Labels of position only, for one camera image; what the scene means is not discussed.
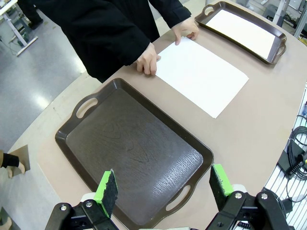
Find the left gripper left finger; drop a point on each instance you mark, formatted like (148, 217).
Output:
(109, 191)

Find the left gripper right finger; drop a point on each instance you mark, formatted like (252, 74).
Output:
(219, 187)

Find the brown plastic serving tray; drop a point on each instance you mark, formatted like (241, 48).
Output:
(134, 148)
(271, 61)

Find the white A4 paper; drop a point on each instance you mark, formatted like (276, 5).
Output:
(239, 33)
(201, 76)

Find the person's right forearm black sleeve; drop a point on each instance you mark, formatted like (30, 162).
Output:
(120, 57)

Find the person's left forearm black sleeve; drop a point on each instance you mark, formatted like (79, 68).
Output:
(170, 12)

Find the person's right hand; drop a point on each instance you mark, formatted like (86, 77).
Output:
(148, 62)

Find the person's left hand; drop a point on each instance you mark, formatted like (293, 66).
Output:
(187, 28)

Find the black power adapter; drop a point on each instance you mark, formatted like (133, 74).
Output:
(285, 163)

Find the brown cardboard board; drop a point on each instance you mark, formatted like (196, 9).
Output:
(21, 155)

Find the bystander arm black sleeve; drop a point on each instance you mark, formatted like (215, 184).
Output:
(9, 160)

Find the person in black jacket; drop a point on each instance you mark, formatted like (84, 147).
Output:
(84, 14)

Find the white desk frame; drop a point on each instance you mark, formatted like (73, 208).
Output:
(27, 45)

